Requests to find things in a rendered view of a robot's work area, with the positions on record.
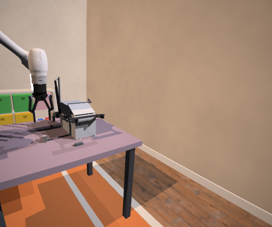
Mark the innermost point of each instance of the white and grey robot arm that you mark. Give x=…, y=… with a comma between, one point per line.
x=35, y=60

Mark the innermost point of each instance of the grey metal cylinder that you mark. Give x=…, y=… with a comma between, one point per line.
x=44, y=138

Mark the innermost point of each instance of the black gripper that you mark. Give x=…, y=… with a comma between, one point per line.
x=40, y=94

